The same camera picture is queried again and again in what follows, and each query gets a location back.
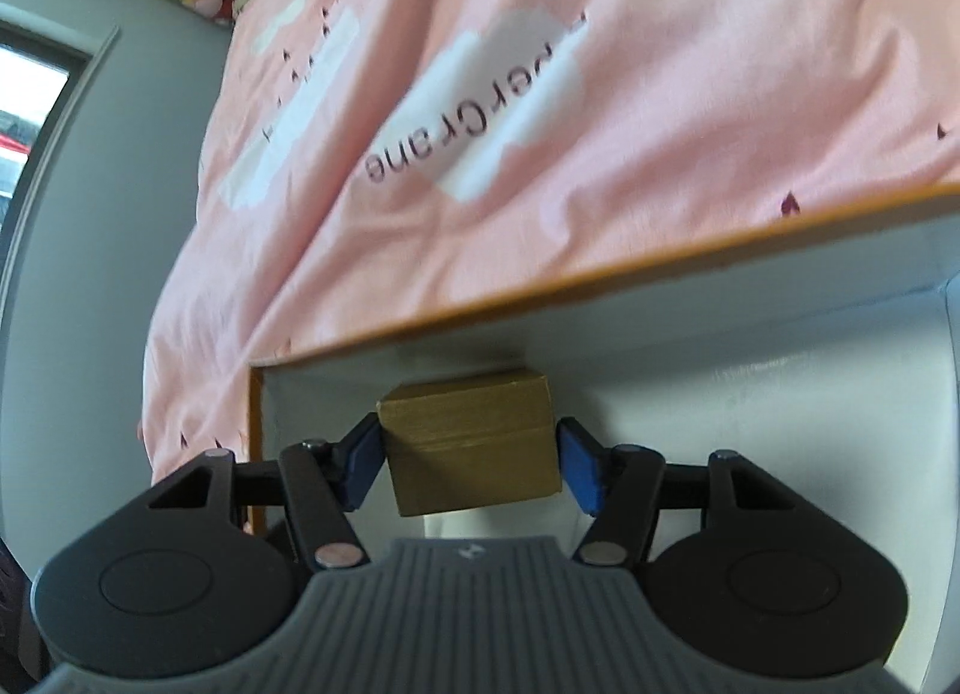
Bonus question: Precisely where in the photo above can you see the small gold box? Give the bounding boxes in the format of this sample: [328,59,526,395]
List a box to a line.
[376,368,563,517]

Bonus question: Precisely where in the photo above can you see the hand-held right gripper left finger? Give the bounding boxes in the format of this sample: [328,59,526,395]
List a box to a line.
[148,413,388,570]

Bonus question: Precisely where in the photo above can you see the window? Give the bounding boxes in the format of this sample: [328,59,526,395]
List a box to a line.
[0,23,121,275]

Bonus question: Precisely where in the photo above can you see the large orange cardboard box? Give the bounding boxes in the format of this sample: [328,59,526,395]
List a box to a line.
[244,185,960,694]

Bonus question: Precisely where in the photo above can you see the pink printed blanket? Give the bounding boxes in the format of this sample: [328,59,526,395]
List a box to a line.
[139,0,960,489]

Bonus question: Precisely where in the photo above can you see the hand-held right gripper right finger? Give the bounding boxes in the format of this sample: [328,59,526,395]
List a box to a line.
[555,418,808,566]

